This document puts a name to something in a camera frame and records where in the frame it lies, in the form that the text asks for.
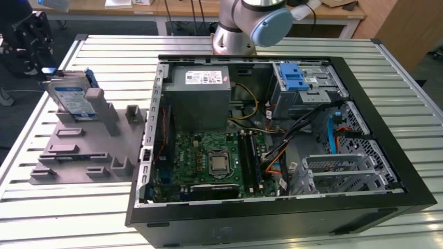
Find hard disk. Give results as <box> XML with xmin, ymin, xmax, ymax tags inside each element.
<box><xmin>41</xmin><ymin>66</ymin><xmax>101</xmax><ymax>121</ymax></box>

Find metal disk bay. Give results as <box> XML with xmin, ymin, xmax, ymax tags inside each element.
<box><xmin>289</xmin><ymin>153</ymin><xmax>393</xmax><ymax>197</ymax></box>

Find grey stand foot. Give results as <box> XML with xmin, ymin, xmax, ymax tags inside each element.
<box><xmin>0</xmin><ymin>87</ymin><xmax>15</xmax><ymax>107</ymax></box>

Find large white box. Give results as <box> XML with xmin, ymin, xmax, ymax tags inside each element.
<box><xmin>105</xmin><ymin>0</ymin><xmax>133</xmax><ymax>10</ymax></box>

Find grey parts rack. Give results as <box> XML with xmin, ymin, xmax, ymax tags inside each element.
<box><xmin>30</xmin><ymin>88</ymin><xmax>149</xmax><ymax>185</ymax></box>

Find grey power supply unit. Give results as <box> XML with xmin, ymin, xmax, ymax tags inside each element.
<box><xmin>162</xmin><ymin>65</ymin><xmax>233</xmax><ymax>133</ymax></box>

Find green motherboard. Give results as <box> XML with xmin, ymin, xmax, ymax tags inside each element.
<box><xmin>153</xmin><ymin>131</ymin><xmax>282</xmax><ymax>202</ymax></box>

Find CPU socket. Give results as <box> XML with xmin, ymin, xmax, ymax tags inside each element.
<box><xmin>206</xmin><ymin>149</ymin><xmax>233</xmax><ymax>180</ymax></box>

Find silver CPU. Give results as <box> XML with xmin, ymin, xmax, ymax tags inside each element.
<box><xmin>210</xmin><ymin>156</ymin><xmax>230</xmax><ymax>175</ymax></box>

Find blue drive latch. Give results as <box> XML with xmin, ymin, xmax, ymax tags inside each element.
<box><xmin>279</xmin><ymin>63</ymin><xmax>309</xmax><ymax>91</ymax></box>

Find black graphics card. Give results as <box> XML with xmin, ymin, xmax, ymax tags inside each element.
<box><xmin>179</xmin><ymin>183</ymin><xmax>241</xmax><ymax>201</ymax></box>

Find RAM stick in slot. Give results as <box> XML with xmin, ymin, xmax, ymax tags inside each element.
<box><xmin>250</xmin><ymin>133</ymin><xmax>265</xmax><ymax>189</ymax></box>

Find metal optical drive cage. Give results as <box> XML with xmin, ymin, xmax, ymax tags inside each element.
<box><xmin>270</xmin><ymin>62</ymin><xmax>349</xmax><ymax>120</ymax></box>

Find brown cardboard piece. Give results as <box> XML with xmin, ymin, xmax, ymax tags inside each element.
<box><xmin>321</xmin><ymin>0</ymin><xmax>358</xmax><ymax>11</ymax></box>

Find black PC case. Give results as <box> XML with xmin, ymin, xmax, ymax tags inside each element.
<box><xmin>125</xmin><ymin>54</ymin><xmax>438</xmax><ymax>247</ymax></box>

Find wooden desk white frame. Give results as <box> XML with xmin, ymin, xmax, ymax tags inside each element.
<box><xmin>30</xmin><ymin>0</ymin><xmax>367</xmax><ymax>39</ymax></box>

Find yellow wires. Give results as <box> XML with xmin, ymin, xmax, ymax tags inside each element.
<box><xmin>229</xmin><ymin>82</ymin><xmax>259</xmax><ymax>121</ymax></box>

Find black desk cable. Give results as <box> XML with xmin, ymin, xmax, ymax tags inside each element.
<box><xmin>307</xmin><ymin>5</ymin><xmax>318</xmax><ymax>26</ymax></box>

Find black cable bundle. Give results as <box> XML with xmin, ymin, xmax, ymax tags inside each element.
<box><xmin>263</xmin><ymin>103</ymin><xmax>334</xmax><ymax>161</ymax></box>

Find orange wires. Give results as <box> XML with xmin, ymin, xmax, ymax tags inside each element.
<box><xmin>266</xmin><ymin>160</ymin><xmax>283</xmax><ymax>176</ymax></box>

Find blue SATA wire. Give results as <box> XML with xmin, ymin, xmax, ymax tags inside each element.
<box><xmin>326</xmin><ymin>111</ymin><xmax>343</xmax><ymax>156</ymax></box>

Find red black power wire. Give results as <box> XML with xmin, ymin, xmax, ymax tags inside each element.
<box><xmin>337</xmin><ymin>126</ymin><xmax>373</xmax><ymax>139</ymax></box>

